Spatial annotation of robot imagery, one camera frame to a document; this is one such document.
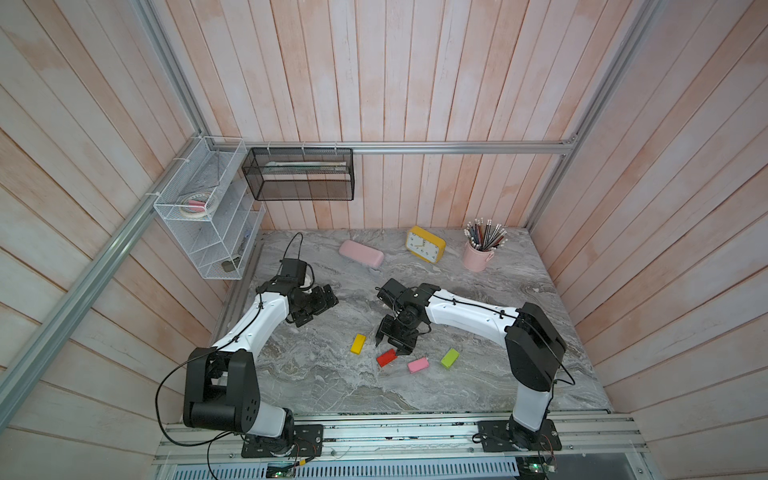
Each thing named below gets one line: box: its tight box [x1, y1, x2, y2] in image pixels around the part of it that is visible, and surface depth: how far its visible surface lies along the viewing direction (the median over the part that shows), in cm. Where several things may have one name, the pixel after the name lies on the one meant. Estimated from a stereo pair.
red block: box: [376, 348, 398, 368], surface depth 89 cm
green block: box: [440, 348, 460, 369], surface depth 88 cm
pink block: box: [408, 357, 429, 373], surface depth 88 cm
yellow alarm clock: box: [405, 226, 447, 264], surface depth 111 cm
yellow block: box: [350, 333, 366, 355], surface depth 92 cm
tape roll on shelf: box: [179, 192, 211, 218], surface depth 75 cm
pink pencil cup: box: [463, 240, 495, 272], surface depth 103 cm
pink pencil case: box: [339, 240, 385, 267], surface depth 113 cm
